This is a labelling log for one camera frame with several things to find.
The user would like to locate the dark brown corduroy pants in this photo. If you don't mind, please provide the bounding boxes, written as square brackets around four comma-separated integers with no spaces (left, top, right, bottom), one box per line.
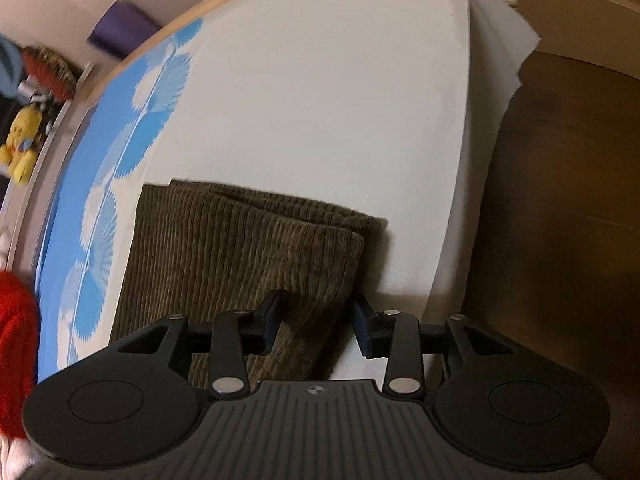
[111,180,387,384]

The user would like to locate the red knitted garment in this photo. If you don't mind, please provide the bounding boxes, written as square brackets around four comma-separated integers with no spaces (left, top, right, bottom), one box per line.
[0,271,39,440]

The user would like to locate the yellow plush toy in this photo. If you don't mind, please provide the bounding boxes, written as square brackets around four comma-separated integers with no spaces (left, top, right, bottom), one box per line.
[1,104,43,185]

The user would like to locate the white blue patterned bed sheet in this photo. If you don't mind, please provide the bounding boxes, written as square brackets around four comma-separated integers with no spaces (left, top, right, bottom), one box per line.
[36,0,539,378]

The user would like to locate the red patterned plush toy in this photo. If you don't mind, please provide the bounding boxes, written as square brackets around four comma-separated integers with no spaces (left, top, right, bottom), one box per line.
[22,46,77,102]

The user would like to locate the purple box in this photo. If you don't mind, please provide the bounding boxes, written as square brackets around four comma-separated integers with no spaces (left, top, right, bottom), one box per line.
[87,0,162,60]

